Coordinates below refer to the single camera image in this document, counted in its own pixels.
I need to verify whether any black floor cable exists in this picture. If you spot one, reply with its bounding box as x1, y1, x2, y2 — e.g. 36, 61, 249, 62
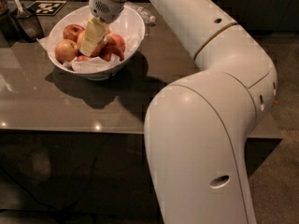
0, 165, 97, 224

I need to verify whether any black white marker tag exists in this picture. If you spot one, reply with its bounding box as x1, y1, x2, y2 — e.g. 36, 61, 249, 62
28, 0, 66, 16

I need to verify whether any black scoop with white handle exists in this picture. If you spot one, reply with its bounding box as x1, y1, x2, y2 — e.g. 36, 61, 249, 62
12, 0, 44, 42

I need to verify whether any small red apple front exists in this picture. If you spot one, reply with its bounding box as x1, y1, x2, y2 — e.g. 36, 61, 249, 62
77, 55, 91, 62

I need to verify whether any dark red apple back left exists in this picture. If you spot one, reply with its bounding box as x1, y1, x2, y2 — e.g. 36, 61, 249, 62
63, 24, 85, 42

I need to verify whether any white bowl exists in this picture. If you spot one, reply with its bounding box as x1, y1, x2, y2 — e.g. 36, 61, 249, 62
47, 4, 146, 81

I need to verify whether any large central orange apple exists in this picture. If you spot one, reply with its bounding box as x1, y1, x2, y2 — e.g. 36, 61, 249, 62
77, 31, 107, 57

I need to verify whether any yellow-red apple left front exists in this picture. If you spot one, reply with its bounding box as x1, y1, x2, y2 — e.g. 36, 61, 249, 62
54, 39, 78, 63

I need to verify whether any dark container left edge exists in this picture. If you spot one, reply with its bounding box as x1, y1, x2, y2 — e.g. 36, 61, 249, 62
0, 0, 20, 43

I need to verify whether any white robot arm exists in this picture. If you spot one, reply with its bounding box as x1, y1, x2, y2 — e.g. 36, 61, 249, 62
89, 0, 278, 224

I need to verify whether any red apple with sticker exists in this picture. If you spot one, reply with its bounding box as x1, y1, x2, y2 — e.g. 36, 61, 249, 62
104, 33, 125, 51

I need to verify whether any clear plastic water bottle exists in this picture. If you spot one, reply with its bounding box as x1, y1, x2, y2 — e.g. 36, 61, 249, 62
126, 2, 156, 24

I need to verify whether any red apple front right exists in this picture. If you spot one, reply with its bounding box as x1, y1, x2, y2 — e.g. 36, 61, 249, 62
100, 46, 124, 62

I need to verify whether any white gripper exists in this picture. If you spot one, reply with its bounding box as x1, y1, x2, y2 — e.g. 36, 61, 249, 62
79, 0, 124, 57

